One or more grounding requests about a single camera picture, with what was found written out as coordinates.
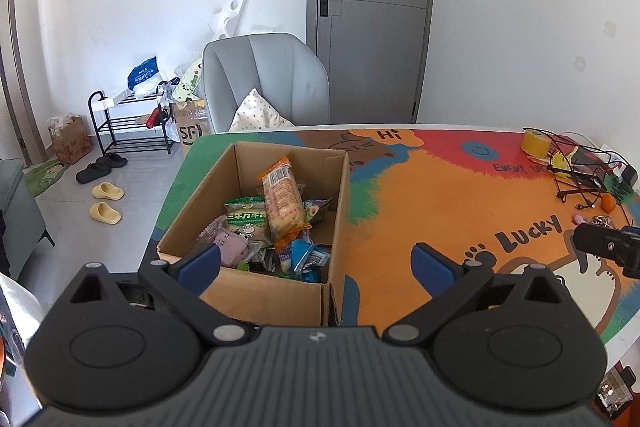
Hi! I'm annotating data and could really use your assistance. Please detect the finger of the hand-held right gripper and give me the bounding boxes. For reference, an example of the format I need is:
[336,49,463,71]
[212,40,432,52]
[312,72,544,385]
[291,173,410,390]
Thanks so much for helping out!
[572,223,640,280]

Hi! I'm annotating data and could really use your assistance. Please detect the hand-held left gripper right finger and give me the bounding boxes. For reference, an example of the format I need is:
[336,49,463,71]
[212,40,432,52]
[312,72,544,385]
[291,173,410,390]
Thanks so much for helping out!
[382,243,568,348]

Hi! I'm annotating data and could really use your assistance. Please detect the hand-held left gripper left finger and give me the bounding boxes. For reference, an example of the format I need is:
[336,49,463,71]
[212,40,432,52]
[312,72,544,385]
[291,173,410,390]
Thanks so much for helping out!
[65,243,256,348]

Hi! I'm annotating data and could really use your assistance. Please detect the pale purple snack packet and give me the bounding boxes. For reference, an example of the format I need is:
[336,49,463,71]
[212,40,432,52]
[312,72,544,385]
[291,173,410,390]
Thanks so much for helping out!
[197,216,251,268]

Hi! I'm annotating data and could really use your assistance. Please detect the green and white cake packet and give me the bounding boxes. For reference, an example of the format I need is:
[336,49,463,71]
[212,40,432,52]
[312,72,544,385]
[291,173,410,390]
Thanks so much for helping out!
[223,197,271,240]

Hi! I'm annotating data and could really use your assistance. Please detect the orange-edged biscuit packet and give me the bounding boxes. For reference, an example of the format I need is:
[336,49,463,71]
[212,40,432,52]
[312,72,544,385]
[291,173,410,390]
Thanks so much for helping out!
[256,156,312,253]

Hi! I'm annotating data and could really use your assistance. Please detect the blue snack packet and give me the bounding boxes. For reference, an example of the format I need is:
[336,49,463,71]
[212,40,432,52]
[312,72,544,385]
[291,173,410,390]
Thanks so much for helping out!
[290,239,332,283]

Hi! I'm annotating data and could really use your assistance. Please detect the yellow plastic bag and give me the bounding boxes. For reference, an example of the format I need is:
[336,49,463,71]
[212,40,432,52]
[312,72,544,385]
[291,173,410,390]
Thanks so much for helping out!
[547,149,573,172]

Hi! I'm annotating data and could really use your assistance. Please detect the yellow slipper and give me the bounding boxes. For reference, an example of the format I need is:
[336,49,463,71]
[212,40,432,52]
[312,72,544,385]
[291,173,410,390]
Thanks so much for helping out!
[89,202,122,224]
[91,182,124,200]

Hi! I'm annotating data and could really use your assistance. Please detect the yellow tape roll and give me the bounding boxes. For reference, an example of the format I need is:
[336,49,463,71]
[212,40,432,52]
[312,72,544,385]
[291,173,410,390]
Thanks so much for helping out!
[521,128,551,158]

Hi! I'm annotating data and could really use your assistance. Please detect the brown paper bag with logo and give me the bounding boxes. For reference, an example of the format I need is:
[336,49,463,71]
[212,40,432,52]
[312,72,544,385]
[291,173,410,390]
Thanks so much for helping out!
[171,99,213,158]

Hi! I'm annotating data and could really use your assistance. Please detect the white dotted pillow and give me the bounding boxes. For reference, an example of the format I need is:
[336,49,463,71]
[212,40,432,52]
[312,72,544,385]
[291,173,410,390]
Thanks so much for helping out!
[229,88,296,132]

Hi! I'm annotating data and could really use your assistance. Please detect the printed cardboard box on floor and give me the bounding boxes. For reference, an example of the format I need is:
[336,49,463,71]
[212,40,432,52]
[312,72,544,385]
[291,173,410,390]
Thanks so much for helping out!
[47,114,93,165]

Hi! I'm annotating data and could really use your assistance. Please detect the black shoe rack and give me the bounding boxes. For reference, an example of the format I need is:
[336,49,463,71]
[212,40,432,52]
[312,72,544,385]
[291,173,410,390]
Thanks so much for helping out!
[88,84,173,155]

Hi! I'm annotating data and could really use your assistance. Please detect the green floor mat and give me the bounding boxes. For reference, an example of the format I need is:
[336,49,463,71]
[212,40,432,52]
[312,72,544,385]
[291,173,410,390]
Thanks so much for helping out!
[24,157,71,198]

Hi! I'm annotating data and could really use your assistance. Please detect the green and yellow printed bag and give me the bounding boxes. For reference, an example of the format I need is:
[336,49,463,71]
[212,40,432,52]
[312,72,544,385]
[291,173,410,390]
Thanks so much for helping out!
[171,59,205,102]

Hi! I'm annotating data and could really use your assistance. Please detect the grey upholstered seat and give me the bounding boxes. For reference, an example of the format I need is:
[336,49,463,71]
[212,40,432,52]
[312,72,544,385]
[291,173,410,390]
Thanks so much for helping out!
[0,158,56,280]

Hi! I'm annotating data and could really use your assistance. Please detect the blue plastic bag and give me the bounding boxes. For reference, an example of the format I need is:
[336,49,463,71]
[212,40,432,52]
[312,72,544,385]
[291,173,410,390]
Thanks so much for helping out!
[126,56,160,92]

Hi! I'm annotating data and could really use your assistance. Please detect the grey upholstered chair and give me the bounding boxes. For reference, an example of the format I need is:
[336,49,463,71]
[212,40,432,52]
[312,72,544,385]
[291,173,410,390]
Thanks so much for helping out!
[201,33,331,135]

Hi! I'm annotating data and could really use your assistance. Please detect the grey door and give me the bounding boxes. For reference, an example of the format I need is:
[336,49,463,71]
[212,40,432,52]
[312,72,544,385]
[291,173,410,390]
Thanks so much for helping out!
[307,0,438,125]

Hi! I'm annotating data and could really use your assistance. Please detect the white foam board with holes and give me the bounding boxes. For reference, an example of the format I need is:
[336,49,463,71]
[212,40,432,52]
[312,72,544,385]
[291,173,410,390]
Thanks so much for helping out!
[209,0,255,42]

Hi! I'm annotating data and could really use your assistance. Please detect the black charging cable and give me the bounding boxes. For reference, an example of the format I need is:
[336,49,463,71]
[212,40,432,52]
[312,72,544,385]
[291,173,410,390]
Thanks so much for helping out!
[522,126,631,210]

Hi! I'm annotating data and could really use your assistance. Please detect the black wire stand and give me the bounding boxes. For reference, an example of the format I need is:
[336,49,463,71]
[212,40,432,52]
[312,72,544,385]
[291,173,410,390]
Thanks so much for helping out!
[547,147,628,202]

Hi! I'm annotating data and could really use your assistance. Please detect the wooden door frame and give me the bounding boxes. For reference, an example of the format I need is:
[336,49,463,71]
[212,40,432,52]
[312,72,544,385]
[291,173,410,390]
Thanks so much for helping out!
[0,0,51,165]

